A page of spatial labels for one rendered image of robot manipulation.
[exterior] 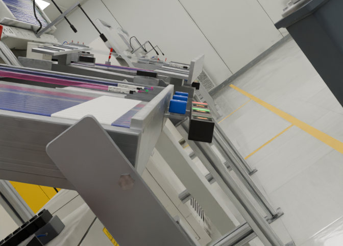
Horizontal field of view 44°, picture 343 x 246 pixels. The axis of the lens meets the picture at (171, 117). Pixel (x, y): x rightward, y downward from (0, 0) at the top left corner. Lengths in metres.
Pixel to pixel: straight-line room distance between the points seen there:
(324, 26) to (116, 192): 0.67
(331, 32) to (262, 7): 7.72
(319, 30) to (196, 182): 0.69
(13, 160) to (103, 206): 0.11
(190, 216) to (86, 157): 1.61
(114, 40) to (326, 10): 4.65
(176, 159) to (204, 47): 7.13
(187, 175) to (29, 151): 1.05
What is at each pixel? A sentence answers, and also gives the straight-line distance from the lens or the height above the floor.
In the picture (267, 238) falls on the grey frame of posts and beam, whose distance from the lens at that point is 1.19.
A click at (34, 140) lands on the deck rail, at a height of 0.77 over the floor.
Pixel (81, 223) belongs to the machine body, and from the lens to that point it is 0.96.
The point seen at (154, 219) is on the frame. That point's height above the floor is 0.66.
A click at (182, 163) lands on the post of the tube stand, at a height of 0.50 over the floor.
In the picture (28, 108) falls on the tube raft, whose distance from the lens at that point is 0.46.
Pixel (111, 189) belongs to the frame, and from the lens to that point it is 0.35.
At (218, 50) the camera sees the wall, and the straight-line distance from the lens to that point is 8.48.
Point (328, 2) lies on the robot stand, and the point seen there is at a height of 0.68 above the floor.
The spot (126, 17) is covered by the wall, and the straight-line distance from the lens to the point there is 8.61.
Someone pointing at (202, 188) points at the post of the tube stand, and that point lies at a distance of 1.43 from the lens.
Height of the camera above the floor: 0.74
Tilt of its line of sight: 4 degrees down
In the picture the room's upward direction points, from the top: 37 degrees counter-clockwise
